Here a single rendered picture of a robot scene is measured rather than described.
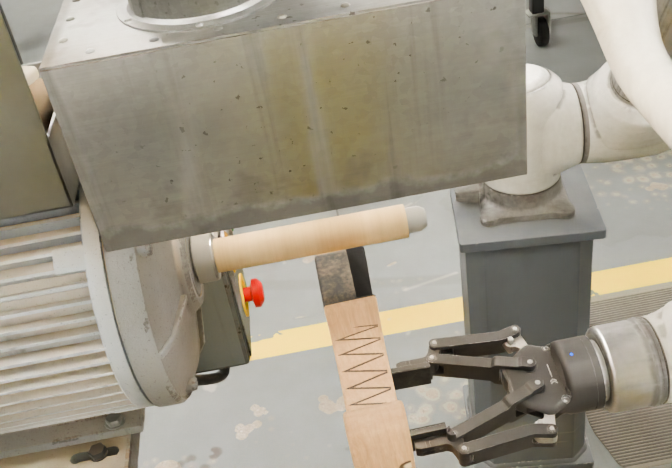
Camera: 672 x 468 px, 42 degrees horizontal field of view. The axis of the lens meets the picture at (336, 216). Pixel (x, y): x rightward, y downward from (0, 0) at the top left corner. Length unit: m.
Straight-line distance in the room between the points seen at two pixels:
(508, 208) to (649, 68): 0.77
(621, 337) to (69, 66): 0.59
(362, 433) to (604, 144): 1.12
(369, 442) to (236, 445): 1.70
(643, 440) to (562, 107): 0.94
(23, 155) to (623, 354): 0.58
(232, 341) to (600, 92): 0.82
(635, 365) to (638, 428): 1.38
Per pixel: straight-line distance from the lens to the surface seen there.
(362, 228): 0.80
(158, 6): 0.57
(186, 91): 0.56
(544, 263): 1.75
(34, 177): 0.70
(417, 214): 0.81
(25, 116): 0.67
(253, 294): 1.18
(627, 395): 0.91
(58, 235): 0.73
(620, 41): 1.06
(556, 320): 1.85
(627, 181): 3.09
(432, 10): 0.55
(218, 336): 1.15
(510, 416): 0.91
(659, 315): 0.95
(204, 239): 0.81
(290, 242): 0.80
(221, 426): 2.38
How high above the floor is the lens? 1.74
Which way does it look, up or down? 35 degrees down
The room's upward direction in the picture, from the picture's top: 10 degrees counter-clockwise
